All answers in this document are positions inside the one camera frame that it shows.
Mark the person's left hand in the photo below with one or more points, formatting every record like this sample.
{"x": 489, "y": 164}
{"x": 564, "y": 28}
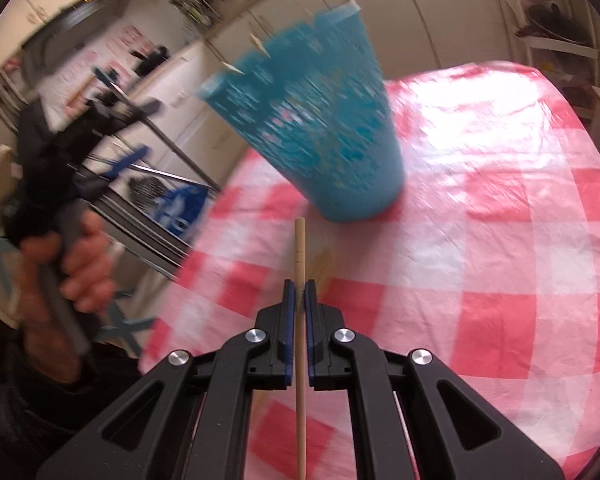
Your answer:
{"x": 87, "y": 260}

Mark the person's left forearm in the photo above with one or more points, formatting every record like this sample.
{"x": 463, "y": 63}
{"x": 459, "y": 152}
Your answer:
{"x": 55, "y": 410}

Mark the black mesh basket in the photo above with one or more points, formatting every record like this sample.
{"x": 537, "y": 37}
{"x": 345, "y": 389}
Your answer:
{"x": 145, "y": 192}

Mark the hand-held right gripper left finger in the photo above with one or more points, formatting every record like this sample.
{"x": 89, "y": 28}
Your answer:
{"x": 290, "y": 330}

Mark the light wooden chopstick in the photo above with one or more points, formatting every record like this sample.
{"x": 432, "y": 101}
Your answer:
{"x": 300, "y": 250}

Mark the red checkered plastic tablecloth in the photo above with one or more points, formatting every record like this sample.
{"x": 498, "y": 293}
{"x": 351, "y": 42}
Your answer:
{"x": 480, "y": 260}

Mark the cream cabinet row with drawers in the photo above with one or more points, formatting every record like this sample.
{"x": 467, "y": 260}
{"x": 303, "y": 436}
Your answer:
{"x": 195, "y": 110}

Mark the teal stool frame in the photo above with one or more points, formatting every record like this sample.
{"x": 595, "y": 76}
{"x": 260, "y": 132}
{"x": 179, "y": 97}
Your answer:
{"x": 122, "y": 327}

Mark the thin metal rod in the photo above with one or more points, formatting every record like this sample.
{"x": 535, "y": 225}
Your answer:
{"x": 180, "y": 176}

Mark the dark frying pan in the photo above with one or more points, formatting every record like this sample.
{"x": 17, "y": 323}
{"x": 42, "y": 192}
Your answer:
{"x": 555, "y": 25}

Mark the dark round kettle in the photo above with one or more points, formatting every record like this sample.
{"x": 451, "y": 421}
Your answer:
{"x": 152, "y": 61}

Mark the dark metal frame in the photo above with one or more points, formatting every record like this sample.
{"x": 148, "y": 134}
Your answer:
{"x": 140, "y": 240}

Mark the teal perforated utensil holder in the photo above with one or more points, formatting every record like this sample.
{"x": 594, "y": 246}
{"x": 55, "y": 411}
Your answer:
{"x": 330, "y": 150}

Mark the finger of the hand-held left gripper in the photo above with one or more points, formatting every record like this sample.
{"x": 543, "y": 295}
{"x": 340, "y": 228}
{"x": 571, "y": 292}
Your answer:
{"x": 140, "y": 108}
{"x": 130, "y": 158}

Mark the white tiered storage rack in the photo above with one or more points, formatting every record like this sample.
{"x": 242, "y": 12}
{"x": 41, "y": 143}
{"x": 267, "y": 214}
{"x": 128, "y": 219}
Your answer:
{"x": 555, "y": 46}

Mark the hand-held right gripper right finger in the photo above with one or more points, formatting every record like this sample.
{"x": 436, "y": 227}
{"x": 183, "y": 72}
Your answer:
{"x": 308, "y": 330}

